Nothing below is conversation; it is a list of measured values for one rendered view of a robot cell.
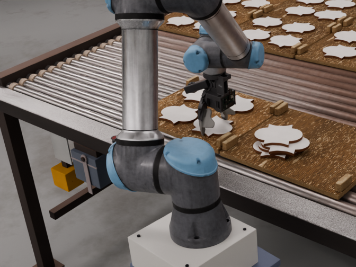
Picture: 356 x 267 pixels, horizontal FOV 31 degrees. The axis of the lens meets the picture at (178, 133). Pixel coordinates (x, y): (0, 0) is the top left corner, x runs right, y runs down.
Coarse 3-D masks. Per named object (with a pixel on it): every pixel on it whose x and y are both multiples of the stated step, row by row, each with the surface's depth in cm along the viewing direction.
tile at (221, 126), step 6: (198, 120) 210; (216, 120) 209; (222, 120) 208; (198, 126) 206; (216, 126) 205; (222, 126) 205; (228, 126) 204; (198, 132) 204; (204, 132) 202; (210, 132) 202; (216, 132) 201; (222, 132) 201
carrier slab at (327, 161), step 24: (288, 120) 206; (312, 120) 204; (240, 144) 195; (312, 144) 191; (336, 144) 189; (264, 168) 182; (288, 168) 180; (312, 168) 179; (336, 168) 178; (336, 192) 168
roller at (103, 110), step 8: (16, 80) 264; (24, 80) 262; (32, 88) 257; (40, 88) 254; (48, 88) 252; (56, 96) 247; (64, 96) 245; (72, 96) 243; (80, 104) 238; (88, 104) 236; (96, 104) 235; (96, 112) 233; (104, 112) 230; (112, 112) 228; (120, 112) 227; (120, 120) 225; (168, 136) 210; (232, 160) 193; (352, 192) 170; (344, 200) 170; (352, 200) 168
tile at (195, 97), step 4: (184, 92) 230; (196, 92) 229; (200, 92) 229; (184, 96) 228; (188, 96) 227; (192, 96) 226; (196, 96) 226; (200, 96) 226; (184, 100) 225; (188, 100) 225; (192, 100) 224; (196, 100) 224
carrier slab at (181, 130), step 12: (168, 96) 231; (180, 96) 230; (240, 96) 225; (252, 96) 224; (192, 108) 220; (264, 108) 215; (228, 120) 210; (240, 120) 209; (252, 120) 208; (264, 120) 207; (168, 132) 208; (180, 132) 206; (192, 132) 205; (240, 132) 202
